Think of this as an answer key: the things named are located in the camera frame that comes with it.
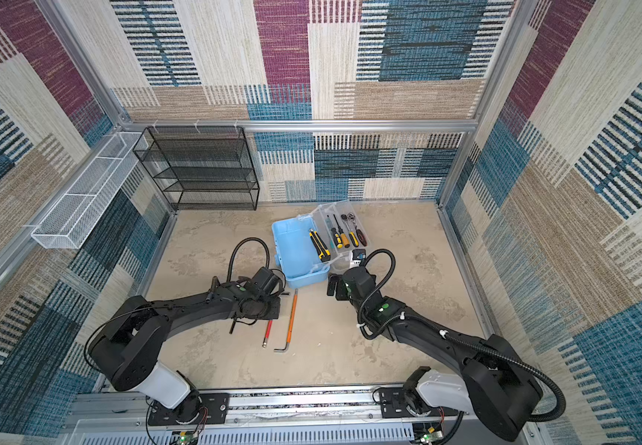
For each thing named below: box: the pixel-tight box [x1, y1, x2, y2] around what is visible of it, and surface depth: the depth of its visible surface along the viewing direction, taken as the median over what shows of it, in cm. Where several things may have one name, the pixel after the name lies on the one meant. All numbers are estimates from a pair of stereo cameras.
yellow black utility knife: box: [308, 228, 332, 263], surface depth 98 cm
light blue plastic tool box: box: [270, 199, 371, 289], surface depth 99 cm
